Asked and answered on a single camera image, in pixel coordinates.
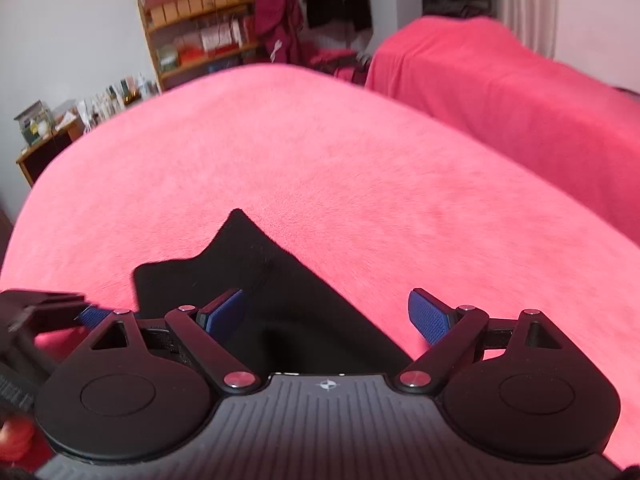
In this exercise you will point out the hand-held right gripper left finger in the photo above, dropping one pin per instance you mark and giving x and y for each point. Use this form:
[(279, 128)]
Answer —
[(222, 312)]

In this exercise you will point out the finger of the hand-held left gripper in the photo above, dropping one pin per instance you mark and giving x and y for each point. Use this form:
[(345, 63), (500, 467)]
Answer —
[(94, 316)]

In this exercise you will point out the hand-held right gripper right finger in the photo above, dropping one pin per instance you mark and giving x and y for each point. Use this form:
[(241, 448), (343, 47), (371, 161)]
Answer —
[(428, 316)]

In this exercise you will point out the black knit pants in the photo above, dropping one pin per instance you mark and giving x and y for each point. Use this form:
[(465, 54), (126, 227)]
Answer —
[(295, 320)]

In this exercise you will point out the person's left hand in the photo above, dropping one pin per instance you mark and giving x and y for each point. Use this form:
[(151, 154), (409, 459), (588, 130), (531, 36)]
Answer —
[(14, 437)]

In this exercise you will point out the pink fleece blanket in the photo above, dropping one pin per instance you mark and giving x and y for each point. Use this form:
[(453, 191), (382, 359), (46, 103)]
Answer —
[(310, 185)]

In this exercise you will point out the low wooden cabinet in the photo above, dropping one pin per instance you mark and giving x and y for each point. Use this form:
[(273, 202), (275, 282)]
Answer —
[(45, 152)]

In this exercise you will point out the grey box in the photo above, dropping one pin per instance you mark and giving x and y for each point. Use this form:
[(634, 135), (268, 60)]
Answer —
[(32, 120)]

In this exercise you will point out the group of small bottles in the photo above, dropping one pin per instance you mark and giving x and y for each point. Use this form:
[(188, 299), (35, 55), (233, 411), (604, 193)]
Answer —
[(117, 94)]

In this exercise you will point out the coral red bed cover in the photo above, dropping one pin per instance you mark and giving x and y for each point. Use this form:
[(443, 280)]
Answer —
[(505, 105)]

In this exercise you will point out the wooden shelf rack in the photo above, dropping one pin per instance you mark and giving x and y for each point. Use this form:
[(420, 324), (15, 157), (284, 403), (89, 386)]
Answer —
[(200, 35)]

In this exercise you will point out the maroon hanging jacket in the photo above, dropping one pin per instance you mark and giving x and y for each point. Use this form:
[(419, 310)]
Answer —
[(277, 15)]

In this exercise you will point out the row of brown boxes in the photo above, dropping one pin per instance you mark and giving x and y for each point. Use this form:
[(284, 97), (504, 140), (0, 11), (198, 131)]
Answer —
[(200, 0)]

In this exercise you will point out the black hanging garment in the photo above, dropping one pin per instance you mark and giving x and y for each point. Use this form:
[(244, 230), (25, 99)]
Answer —
[(340, 10)]

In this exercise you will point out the pale curtain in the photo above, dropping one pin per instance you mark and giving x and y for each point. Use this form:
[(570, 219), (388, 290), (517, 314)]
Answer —
[(527, 5)]

